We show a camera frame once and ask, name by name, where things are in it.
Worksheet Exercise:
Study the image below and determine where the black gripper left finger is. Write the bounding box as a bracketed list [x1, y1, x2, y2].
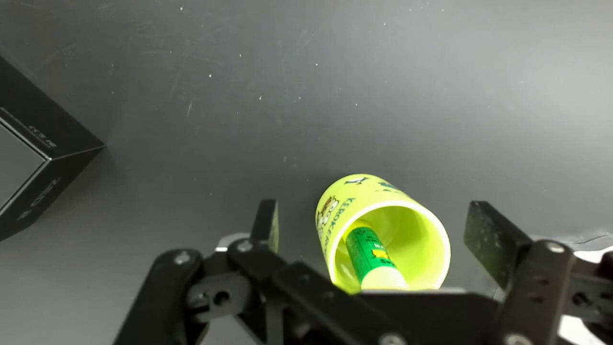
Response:
[114, 198, 386, 345]

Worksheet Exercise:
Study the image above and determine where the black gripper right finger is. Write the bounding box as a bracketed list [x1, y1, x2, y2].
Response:
[464, 200, 613, 345]

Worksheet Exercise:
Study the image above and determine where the yellow and green glue stick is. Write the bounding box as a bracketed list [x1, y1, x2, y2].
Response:
[344, 225, 411, 294]

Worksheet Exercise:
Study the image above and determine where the yellow mug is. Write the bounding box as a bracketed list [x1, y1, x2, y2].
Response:
[315, 171, 453, 296]

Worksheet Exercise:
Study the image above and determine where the black rectangular box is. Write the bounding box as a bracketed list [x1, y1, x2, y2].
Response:
[0, 56, 108, 242]

